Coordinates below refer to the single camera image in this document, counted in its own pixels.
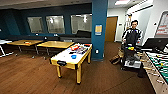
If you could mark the white wall outlet plate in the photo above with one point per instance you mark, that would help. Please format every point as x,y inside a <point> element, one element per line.
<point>97,51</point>

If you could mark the person in black top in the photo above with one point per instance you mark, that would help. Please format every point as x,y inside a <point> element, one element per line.
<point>132,35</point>

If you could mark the small red yellow item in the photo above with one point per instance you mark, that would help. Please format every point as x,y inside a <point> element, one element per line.
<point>27,42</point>

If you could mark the green field foosball table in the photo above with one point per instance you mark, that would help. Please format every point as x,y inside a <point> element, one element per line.
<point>160,66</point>

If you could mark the brown wooden door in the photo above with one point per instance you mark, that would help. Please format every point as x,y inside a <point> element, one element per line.
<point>111,29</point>

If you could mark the red yellow game box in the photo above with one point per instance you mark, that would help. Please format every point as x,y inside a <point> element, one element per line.
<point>75,47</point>

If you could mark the dark framed window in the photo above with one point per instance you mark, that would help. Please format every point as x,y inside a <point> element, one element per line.
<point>35,25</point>
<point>81,23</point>
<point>55,24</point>

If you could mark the light wooden game table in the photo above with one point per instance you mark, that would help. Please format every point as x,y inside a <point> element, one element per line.
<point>68,60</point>
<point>55,44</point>

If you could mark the long dark sofa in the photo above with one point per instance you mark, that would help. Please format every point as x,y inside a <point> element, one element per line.
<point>33,37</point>

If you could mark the white folding table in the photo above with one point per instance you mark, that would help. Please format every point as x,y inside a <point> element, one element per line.
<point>4,42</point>

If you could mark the blue bowl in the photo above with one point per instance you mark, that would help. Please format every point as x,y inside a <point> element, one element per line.
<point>73,56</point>

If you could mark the black round puck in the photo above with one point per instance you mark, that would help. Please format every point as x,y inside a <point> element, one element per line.
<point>72,52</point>

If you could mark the tall step ladder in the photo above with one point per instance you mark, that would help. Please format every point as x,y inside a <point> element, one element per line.
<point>128,21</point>

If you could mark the small yellow object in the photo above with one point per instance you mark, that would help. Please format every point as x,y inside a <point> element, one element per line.
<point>131,48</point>

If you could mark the dark grey sofa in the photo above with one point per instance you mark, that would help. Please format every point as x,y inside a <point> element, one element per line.
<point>78,36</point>

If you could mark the yellow wall sign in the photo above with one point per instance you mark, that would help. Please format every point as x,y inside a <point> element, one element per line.
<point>98,29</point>

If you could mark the red bowl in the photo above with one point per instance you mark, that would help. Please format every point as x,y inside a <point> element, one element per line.
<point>87,45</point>

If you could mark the black monitor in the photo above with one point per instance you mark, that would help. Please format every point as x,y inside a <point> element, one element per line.
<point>155,44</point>

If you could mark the rectangular ceiling light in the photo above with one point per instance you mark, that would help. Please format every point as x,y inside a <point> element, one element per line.
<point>122,2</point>

